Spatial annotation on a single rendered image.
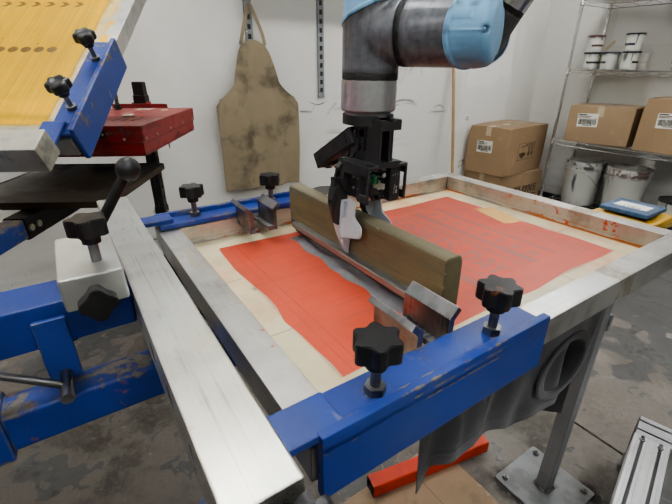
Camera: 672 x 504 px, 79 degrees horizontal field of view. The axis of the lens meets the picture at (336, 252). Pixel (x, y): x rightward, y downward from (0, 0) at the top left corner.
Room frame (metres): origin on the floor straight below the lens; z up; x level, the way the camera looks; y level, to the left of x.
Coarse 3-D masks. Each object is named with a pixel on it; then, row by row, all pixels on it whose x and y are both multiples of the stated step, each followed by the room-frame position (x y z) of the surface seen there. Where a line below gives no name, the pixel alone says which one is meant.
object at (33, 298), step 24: (24, 288) 0.39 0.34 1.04; (48, 288) 0.39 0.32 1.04; (0, 312) 0.34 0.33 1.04; (24, 312) 0.34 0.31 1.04; (48, 312) 0.35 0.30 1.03; (72, 312) 0.36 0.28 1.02; (120, 312) 0.39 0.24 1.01; (0, 336) 0.33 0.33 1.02; (24, 336) 0.34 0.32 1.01; (72, 336) 0.36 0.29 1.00; (0, 360) 0.33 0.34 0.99
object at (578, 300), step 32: (416, 192) 1.03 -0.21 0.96; (480, 192) 1.00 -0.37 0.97; (512, 192) 0.93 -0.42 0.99; (224, 224) 0.74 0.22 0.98; (256, 224) 0.78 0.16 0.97; (576, 224) 0.79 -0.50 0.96; (608, 224) 0.74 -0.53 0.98; (640, 224) 0.72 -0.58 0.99; (192, 256) 0.58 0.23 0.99; (640, 256) 0.58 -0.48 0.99; (192, 288) 0.50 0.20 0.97; (224, 288) 0.48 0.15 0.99; (576, 288) 0.48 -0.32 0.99; (608, 288) 0.48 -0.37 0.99; (224, 320) 0.40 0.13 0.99; (256, 320) 0.40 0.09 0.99; (576, 320) 0.44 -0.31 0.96; (256, 352) 0.34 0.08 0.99; (256, 384) 0.31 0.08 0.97; (288, 384) 0.29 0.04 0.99
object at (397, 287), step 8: (296, 224) 0.72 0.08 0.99; (304, 232) 0.70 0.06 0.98; (312, 232) 0.68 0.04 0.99; (320, 240) 0.65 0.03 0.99; (328, 240) 0.65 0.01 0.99; (328, 248) 0.63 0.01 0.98; (336, 248) 0.61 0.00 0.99; (344, 256) 0.59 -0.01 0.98; (352, 256) 0.58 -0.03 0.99; (352, 264) 0.57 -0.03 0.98; (360, 264) 0.55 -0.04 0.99; (368, 264) 0.55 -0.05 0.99; (368, 272) 0.53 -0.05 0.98; (376, 272) 0.53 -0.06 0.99; (376, 280) 0.52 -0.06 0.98; (384, 280) 0.50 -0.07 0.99; (392, 280) 0.50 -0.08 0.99; (392, 288) 0.49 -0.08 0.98; (400, 288) 0.48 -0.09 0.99
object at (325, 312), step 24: (552, 240) 0.73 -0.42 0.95; (576, 240) 0.73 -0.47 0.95; (528, 264) 0.62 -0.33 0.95; (552, 264) 0.62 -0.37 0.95; (576, 264) 0.62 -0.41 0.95; (312, 288) 0.54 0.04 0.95; (336, 288) 0.54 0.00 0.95; (360, 288) 0.54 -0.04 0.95; (528, 288) 0.54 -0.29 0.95; (288, 312) 0.47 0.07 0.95; (312, 312) 0.47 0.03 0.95; (336, 312) 0.47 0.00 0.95; (360, 312) 0.47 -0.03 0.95; (480, 312) 0.47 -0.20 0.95; (312, 336) 0.42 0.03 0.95; (336, 336) 0.42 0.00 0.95; (336, 360) 0.37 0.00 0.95
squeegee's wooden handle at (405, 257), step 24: (312, 192) 0.72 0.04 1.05; (312, 216) 0.70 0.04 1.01; (360, 216) 0.59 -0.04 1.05; (336, 240) 0.63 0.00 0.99; (360, 240) 0.57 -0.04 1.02; (384, 240) 0.53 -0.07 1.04; (408, 240) 0.49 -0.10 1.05; (384, 264) 0.52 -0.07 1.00; (408, 264) 0.48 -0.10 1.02; (432, 264) 0.45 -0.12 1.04; (456, 264) 0.44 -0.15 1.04; (432, 288) 0.45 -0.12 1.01; (456, 288) 0.45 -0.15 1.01
